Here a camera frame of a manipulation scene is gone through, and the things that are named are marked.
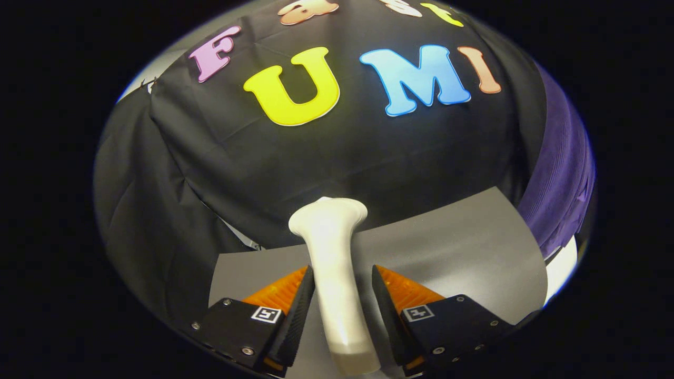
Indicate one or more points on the plain black side curtain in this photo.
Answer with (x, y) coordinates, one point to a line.
(152, 221)

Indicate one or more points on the white garment steamer head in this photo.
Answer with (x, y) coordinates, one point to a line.
(331, 263)

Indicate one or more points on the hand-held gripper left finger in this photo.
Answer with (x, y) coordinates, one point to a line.
(295, 321)

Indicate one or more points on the grey cabinet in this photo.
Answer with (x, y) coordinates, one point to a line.
(463, 252)

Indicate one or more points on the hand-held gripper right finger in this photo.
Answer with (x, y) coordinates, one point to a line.
(387, 316)

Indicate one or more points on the black backdrop cloth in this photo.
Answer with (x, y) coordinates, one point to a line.
(342, 158)

